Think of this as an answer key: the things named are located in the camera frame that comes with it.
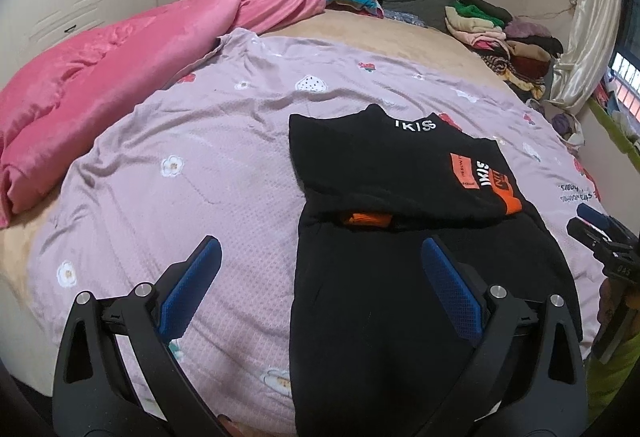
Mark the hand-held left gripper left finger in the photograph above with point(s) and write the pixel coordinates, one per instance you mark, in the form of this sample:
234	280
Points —
192	282

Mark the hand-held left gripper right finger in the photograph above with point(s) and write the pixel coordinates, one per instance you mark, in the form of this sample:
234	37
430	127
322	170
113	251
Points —
450	287

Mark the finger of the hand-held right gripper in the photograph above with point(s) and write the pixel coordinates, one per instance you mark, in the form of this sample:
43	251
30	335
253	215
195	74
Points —
592	216
585	234

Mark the black t-shirt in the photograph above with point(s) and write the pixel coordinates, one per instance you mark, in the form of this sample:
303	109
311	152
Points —
380	277

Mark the pile of folded clothes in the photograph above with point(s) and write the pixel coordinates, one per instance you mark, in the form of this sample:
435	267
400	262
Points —
505	42

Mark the person's left hand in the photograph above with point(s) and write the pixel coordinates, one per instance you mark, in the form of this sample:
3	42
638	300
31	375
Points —
234	429

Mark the white bag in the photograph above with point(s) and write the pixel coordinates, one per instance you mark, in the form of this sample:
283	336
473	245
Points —
577	137

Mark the green windowsill cover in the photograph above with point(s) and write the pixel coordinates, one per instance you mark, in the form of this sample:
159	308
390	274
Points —
612	127

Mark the purple cloth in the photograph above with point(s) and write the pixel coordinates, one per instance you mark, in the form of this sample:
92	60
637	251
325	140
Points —
564	123

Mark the lilac printed quilt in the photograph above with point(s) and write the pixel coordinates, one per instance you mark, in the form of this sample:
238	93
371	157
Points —
175	177

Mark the assorted colourful clutter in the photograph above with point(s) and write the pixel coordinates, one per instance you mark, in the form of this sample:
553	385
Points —
625	114

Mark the person's green clothing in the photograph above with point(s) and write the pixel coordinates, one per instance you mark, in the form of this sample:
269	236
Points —
615	382

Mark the cream satin curtain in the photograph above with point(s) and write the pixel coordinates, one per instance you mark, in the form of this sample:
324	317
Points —
595	17

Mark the pink fleece blanket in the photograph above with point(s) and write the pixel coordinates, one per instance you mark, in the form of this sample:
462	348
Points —
100	82

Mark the dark floral cloth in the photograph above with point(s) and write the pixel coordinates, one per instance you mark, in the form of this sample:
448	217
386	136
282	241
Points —
405	18

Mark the window with dark frame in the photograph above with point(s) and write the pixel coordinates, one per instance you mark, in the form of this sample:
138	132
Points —
631	82

